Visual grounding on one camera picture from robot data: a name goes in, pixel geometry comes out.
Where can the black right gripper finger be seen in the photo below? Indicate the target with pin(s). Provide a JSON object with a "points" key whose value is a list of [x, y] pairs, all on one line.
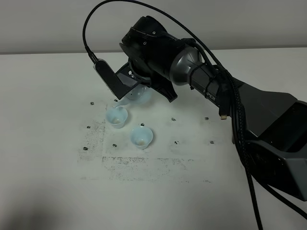
{"points": [[166, 89]]}

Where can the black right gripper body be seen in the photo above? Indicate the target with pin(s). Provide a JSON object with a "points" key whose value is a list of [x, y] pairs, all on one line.
{"points": [[151, 51]]}

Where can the light blue porcelain teapot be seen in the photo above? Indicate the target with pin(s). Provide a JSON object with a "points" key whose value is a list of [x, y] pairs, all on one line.
{"points": [[139, 95]]}

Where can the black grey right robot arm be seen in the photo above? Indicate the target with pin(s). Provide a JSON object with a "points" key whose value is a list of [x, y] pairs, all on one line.
{"points": [[274, 123]]}

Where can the light blue teacup near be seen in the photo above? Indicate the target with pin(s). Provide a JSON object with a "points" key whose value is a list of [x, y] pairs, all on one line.
{"points": [[141, 137]]}

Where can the light blue teacup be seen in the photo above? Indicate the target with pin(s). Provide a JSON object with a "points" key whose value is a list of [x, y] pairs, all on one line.
{"points": [[141, 137], [117, 116]]}

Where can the light blue teacup far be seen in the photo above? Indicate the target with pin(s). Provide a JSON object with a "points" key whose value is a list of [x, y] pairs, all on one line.
{"points": [[117, 116]]}

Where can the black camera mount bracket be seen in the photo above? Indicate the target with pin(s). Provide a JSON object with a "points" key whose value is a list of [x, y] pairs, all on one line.
{"points": [[120, 82]]}

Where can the grey wrist depth camera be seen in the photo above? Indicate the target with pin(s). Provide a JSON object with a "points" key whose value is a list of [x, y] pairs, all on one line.
{"points": [[103, 74]]}

